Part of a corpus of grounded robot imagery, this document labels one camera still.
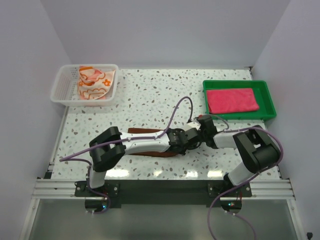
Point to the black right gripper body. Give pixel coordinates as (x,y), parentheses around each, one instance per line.
(203,134)

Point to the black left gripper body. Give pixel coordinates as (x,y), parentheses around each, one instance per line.
(183,151)

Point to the brown towel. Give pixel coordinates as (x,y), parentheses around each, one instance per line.
(142,131)

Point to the pink microfibre towel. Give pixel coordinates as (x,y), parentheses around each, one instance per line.
(231,100)

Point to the orange patterned cream towel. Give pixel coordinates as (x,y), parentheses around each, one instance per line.
(94,84)

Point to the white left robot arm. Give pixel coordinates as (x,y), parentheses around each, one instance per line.
(109,147)

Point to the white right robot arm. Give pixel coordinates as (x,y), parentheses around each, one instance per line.
(256,148)

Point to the green plastic tray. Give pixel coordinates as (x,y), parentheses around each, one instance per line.
(262,95)

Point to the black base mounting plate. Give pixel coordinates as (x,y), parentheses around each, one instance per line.
(148,192)

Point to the white plastic laundry basket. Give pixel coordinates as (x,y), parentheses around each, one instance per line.
(65,86)

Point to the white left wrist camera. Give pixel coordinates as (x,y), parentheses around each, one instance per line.
(191,125)

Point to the aluminium rail frame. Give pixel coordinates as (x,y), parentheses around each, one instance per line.
(64,189)

